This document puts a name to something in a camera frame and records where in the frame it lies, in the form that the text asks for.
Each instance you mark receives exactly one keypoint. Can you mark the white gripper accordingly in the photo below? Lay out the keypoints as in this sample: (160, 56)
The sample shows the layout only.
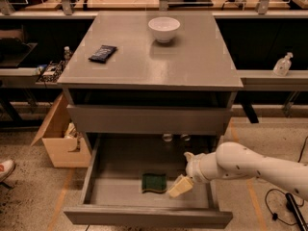
(192, 167)

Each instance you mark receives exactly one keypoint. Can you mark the tray of small parts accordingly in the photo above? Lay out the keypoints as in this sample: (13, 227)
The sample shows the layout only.
(50, 73)

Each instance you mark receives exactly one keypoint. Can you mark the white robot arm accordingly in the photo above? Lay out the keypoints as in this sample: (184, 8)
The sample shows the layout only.
(232, 160)

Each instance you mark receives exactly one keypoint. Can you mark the glass jar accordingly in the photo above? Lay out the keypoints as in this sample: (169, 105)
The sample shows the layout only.
(185, 137)
(167, 137)

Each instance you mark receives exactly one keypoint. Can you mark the closed grey top drawer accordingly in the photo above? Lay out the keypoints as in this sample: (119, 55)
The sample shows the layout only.
(149, 120)

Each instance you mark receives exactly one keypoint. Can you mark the right glass jar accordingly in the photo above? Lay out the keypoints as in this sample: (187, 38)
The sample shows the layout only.
(185, 137)

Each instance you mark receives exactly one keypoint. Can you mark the clear pump bottle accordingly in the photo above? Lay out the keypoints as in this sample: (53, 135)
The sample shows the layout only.
(283, 65)

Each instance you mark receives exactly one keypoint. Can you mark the green sponge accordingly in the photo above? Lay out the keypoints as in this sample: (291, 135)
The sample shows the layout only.
(154, 183)

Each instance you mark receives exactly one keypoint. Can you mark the grey drawer cabinet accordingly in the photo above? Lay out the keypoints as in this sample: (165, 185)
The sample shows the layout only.
(193, 70)

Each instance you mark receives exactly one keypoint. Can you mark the black cylindrical device on floor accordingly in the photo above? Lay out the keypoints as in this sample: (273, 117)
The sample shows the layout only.
(292, 206)

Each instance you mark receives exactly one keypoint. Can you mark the white bowl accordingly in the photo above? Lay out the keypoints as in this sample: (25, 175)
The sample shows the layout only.
(163, 28)

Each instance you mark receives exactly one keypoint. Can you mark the left glass jar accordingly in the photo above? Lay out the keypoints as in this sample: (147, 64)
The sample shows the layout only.
(167, 137)

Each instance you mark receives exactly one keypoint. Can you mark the cardboard box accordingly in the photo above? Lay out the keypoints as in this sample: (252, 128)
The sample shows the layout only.
(64, 149)

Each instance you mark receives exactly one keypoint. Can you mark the dark snack packet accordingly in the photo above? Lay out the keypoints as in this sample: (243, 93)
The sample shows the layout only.
(103, 54)

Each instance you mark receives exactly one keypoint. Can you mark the open grey middle drawer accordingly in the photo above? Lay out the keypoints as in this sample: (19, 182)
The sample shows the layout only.
(113, 191)

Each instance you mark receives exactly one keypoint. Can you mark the small plastic bottle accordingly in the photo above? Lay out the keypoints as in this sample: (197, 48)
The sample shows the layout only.
(67, 54)

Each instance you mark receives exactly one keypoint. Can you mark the white sneaker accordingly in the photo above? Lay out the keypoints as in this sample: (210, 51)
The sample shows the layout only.
(6, 168)

